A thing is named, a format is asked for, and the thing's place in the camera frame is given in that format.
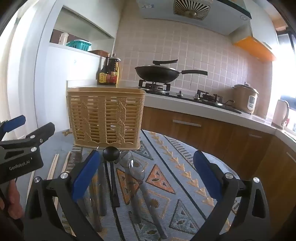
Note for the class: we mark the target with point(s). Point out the white range hood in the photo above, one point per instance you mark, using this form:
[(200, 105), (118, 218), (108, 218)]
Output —
[(192, 18)]

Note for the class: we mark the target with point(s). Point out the wooden kitchen base cabinet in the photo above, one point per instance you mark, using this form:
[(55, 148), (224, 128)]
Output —
[(231, 143)]

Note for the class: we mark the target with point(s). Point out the clear grey plastic spoon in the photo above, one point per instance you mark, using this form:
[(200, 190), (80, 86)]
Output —
[(126, 158), (137, 170)]

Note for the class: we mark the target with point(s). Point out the beige rice cooker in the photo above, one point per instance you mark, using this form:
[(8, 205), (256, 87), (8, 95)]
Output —
[(245, 98)]

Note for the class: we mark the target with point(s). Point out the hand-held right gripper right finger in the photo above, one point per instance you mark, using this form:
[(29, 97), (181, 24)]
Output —
[(208, 176)]

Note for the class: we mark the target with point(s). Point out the teal plastic basket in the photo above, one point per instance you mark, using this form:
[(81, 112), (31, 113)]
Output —
[(78, 44)]

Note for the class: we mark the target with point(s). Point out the slim dark soy sauce bottle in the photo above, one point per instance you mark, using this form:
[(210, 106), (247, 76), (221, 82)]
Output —
[(103, 74)]

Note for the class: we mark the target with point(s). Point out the white thermos flask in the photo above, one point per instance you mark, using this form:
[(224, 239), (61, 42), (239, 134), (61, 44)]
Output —
[(63, 38)]

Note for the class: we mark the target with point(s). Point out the glass wok lid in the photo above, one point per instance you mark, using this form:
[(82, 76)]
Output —
[(161, 62)]

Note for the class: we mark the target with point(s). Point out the grey plastic utensil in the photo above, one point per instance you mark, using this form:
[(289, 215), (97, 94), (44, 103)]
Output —
[(95, 208), (102, 185)]

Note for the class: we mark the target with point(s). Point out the black plastic spoon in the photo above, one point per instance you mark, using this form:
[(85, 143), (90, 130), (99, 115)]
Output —
[(111, 154)]

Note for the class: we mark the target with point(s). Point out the white electric kettle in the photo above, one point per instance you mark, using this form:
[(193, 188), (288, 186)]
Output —
[(280, 113)]

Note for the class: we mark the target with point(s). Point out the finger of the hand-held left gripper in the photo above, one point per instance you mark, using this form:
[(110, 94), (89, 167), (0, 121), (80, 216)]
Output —
[(42, 132), (16, 121)]

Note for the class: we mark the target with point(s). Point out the black gas stove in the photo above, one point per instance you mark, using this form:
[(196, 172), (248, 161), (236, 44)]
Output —
[(185, 97)]

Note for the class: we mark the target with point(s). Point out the orange wall cabinet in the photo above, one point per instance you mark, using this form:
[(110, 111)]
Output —
[(254, 47)]

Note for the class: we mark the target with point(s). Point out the person's left hand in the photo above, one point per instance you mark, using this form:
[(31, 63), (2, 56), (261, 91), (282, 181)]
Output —
[(15, 201)]

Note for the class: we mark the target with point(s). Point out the patterned blue orange tablecloth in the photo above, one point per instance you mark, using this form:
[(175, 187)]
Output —
[(175, 162)]

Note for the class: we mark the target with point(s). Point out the brown wooden box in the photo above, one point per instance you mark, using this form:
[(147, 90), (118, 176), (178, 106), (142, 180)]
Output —
[(99, 53)]

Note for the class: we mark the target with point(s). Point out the wide dark sauce bottle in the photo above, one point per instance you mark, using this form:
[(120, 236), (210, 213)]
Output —
[(113, 71)]

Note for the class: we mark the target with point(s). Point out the black wok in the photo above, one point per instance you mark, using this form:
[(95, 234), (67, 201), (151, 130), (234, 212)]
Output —
[(157, 73)]

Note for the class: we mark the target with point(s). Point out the beige woven plastic basket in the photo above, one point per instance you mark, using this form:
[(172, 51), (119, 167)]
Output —
[(104, 115)]

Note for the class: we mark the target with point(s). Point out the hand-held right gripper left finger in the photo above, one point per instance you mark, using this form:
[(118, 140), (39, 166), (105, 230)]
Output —
[(84, 178)]

